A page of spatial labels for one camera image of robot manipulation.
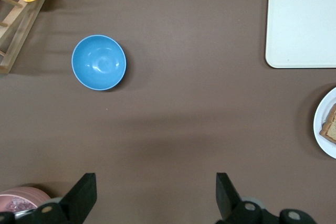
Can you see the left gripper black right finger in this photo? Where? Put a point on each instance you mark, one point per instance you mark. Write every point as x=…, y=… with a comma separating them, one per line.
x=228, y=203

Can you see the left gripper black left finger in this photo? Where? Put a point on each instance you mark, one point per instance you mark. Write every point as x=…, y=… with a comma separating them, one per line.
x=78, y=203

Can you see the white round plate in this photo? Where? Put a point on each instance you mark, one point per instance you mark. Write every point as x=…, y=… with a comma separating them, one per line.
x=331, y=150

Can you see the pink bowl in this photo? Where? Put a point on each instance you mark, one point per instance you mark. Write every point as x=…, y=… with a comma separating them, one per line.
x=39, y=195

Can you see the metal spoon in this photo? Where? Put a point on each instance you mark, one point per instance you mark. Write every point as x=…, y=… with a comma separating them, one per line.
x=25, y=213

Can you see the clear ice cube pieces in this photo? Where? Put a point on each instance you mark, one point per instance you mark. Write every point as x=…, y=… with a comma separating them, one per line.
x=18, y=204

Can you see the brown bread slice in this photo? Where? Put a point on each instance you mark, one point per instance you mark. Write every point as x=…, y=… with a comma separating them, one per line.
x=331, y=121

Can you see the blue bowl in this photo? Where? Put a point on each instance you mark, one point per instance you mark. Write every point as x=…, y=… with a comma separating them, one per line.
x=98, y=62

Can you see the wooden mug rack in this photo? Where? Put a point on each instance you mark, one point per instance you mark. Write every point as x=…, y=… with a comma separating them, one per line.
x=19, y=40

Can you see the cream bear print tray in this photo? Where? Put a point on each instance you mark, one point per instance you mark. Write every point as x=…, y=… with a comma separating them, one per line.
x=302, y=24

